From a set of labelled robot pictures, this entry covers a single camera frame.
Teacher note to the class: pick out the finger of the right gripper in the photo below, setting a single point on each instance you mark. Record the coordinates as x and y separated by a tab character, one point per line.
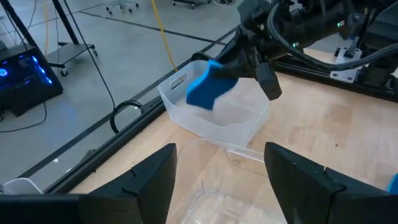
269	82
239	70

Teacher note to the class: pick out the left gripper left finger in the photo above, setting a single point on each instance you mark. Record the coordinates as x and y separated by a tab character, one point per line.
152	186

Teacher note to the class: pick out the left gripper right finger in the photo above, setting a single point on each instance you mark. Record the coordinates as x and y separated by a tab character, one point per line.
298	186

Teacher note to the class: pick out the blue cloth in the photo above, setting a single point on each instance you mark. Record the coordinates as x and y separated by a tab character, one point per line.
205	90

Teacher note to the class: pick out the clear plastic storage bin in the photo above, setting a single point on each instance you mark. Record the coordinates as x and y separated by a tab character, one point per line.
217	202

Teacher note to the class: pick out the blue wavy sponge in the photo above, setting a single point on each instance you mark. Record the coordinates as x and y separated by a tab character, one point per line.
394	185

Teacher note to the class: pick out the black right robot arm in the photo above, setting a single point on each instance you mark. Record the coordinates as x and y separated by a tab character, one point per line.
311	18

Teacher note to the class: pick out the office chair base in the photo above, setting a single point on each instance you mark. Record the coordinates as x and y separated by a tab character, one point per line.
121	3
191	3

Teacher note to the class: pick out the black rolling stand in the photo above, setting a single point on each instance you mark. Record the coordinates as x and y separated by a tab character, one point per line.
71	49

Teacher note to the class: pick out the black computer tower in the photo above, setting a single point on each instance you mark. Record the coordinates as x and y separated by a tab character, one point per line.
28	81

